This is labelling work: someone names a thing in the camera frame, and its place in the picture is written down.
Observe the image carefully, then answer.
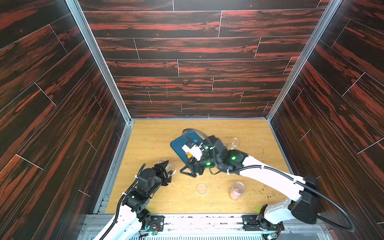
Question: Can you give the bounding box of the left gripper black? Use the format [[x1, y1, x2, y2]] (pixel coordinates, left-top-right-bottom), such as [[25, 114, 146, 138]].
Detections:
[[146, 160, 173, 198]]

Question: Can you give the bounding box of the clear jar with yellow cookies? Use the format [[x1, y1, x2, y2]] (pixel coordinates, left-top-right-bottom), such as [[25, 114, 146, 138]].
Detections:
[[158, 160, 177, 176]]

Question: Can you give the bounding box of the clear jar with star cookies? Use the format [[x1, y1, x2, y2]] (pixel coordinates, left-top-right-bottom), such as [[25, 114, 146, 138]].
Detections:
[[229, 138, 241, 150]]

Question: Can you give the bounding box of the clear jar with pink cookies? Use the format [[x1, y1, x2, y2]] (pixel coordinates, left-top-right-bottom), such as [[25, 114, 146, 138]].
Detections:
[[229, 182, 246, 201]]

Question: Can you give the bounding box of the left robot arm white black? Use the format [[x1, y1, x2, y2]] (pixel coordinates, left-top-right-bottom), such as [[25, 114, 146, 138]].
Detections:
[[95, 161, 172, 240]]

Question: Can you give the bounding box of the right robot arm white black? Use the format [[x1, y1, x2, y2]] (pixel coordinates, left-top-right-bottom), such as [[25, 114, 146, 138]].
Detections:
[[171, 129, 356, 232]]

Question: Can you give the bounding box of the teal plastic tray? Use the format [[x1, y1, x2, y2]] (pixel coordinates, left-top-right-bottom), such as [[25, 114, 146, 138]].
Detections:
[[170, 132, 203, 164]]

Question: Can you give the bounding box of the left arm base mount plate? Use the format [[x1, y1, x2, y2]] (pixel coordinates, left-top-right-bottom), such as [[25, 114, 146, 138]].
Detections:
[[141, 215, 165, 234]]

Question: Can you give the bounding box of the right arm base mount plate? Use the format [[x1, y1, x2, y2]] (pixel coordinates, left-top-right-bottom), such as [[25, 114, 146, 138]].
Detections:
[[242, 214, 285, 232]]

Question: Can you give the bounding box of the aluminium front rail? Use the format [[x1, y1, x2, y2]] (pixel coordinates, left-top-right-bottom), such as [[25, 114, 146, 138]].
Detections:
[[77, 213, 334, 240]]

